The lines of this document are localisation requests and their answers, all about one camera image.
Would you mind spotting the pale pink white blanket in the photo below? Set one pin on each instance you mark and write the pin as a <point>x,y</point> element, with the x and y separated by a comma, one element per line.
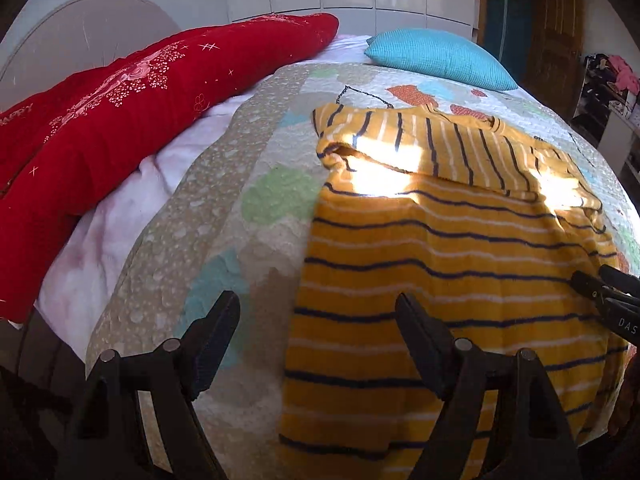
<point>100,240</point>

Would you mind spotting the heart-patterned quilted bedspread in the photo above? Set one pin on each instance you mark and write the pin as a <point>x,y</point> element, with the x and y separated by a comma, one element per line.
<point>225,210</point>

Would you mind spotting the brown wooden door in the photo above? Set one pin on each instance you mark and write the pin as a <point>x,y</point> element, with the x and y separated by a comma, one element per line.
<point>555,20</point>

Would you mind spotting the white curved headboard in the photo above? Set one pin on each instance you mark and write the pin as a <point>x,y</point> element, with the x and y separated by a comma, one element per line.
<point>75,25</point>

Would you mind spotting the white shelf unit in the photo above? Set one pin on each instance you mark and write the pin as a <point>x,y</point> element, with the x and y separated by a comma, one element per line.
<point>622,145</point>

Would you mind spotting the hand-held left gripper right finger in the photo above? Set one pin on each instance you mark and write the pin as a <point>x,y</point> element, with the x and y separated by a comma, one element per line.
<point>417,340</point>

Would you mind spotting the teal textured pillow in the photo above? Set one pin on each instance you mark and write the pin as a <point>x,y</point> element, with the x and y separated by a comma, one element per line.
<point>440,55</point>

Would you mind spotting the red embroidered blanket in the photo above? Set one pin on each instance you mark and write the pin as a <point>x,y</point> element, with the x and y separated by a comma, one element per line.
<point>125,125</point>

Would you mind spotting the teal curtain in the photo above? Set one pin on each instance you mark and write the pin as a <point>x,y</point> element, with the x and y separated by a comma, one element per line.
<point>505,5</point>

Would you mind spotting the yellow striped knit sweater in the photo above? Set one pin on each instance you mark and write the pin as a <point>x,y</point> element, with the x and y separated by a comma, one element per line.
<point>425,260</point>

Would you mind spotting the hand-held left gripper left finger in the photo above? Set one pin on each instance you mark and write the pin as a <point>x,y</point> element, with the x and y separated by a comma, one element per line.
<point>219,342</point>

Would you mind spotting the pink garment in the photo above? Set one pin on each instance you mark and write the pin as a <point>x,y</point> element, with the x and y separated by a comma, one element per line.
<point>625,72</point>

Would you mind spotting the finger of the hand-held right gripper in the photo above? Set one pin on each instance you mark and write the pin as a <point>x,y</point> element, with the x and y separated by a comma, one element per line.
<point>595,287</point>
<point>620,277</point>

